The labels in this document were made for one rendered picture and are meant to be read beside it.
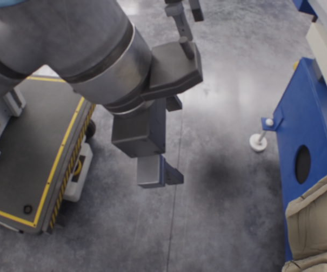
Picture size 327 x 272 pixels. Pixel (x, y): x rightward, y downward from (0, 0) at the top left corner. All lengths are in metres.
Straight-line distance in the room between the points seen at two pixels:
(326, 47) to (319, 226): 0.59
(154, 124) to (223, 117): 1.16
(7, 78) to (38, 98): 0.96
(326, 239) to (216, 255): 0.79
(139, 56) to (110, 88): 0.04
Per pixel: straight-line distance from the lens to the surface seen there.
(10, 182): 1.01
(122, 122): 0.30
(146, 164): 0.32
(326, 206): 0.41
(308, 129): 0.97
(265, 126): 1.26
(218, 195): 1.22
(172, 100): 0.44
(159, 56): 0.29
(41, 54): 0.22
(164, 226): 1.15
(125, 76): 0.24
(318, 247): 0.43
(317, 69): 1.03
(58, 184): 0.92
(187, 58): 0.27
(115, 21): 0.23
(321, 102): 0.94
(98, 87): 0.24
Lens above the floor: 1.12
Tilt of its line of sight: 56 degrees down
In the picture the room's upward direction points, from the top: 4 degrees clockwise
